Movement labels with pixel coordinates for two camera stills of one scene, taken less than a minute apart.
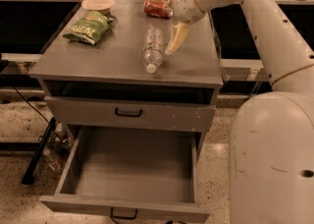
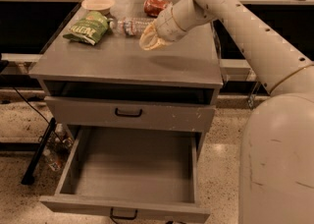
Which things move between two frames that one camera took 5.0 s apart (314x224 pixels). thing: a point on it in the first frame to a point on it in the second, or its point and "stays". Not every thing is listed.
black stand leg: x=43 y=143 stays
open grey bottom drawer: x=137 y=173 stays
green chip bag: x=89 y=29 stays
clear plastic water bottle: x=152 y=48 to x=132 y=26
